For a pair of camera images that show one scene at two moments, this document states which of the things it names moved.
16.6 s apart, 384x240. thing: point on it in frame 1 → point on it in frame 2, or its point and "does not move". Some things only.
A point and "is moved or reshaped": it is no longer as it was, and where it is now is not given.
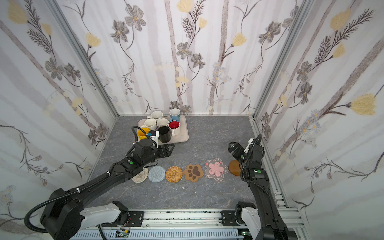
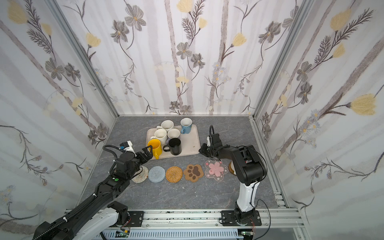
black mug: x=164 y=134 → x=175 y=146
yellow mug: x=141 y=133 is moved or reshaped
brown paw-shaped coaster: x=193 y=173 does not move
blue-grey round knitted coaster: x=156 y=174 does not move
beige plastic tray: x=182 y=136 → x=190 y=142
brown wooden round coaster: x=234 y=167 does not move
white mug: x=150 y=123 → x=160 y=134
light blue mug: x=174 y=114 → x=186 y=124
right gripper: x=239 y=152 → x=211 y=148
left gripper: x=163 y=150 → x=142 y=155
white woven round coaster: x=141 y=177 does not move
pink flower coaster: x=215 y=169 does not move
